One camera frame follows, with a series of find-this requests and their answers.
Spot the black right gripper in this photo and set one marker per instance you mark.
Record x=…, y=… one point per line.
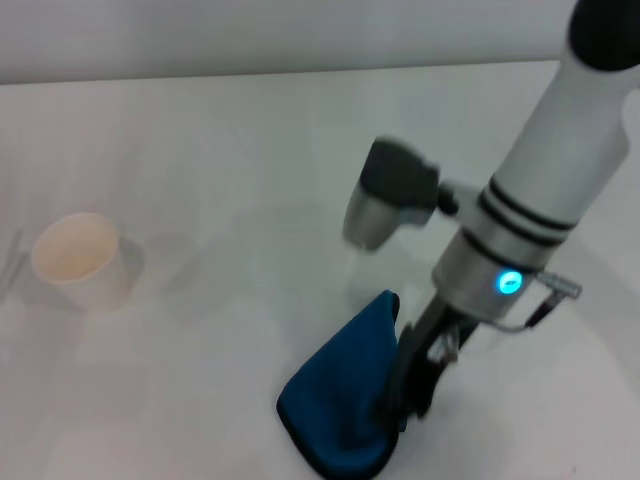
x=442, y=325

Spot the blue rag with black trim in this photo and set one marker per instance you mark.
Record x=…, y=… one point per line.
x=345, y=390

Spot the white paper cup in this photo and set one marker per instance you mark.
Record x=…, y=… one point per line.
x=82, y=262

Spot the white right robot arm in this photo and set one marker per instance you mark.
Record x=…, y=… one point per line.
x=555, y=165

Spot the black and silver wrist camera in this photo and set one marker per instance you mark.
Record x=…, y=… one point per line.
x=390, y=195

